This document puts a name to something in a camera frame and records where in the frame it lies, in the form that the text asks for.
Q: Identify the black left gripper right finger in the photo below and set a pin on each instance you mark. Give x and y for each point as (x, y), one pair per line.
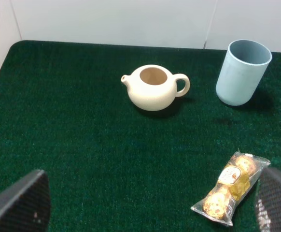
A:
(267, 202)

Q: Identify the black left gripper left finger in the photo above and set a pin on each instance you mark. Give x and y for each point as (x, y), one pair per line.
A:
(25, 206)

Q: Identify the gold chocolate candy pack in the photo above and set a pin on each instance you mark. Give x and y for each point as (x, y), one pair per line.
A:
(234, 182)

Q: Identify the dark green felt mat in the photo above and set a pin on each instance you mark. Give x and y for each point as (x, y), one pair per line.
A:
(113, 167)

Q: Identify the light blue cup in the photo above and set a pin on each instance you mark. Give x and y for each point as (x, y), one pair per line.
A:
(243, 67)

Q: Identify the cream ceramic teapot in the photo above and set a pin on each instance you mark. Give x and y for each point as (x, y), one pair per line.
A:
(154, 88)

